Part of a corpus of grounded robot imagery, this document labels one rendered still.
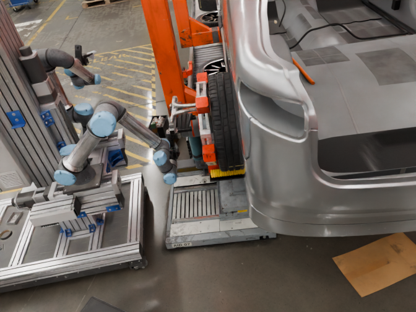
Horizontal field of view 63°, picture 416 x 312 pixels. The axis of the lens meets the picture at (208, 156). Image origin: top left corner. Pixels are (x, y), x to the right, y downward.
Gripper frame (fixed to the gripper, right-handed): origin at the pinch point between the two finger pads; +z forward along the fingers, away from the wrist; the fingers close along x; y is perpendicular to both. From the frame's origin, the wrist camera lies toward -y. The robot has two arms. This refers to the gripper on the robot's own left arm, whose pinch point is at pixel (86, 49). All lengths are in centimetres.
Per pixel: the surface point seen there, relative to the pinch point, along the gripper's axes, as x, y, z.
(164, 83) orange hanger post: 65, 18, -15
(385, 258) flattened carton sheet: 228, 93, -104
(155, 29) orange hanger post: 61, -23, -15
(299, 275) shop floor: 171, 101, -118
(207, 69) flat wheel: 82, 67, 118
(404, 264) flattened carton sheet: 238, 91, -109
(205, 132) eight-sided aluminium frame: 105, 13, -84
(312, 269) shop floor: 181, 100, -113
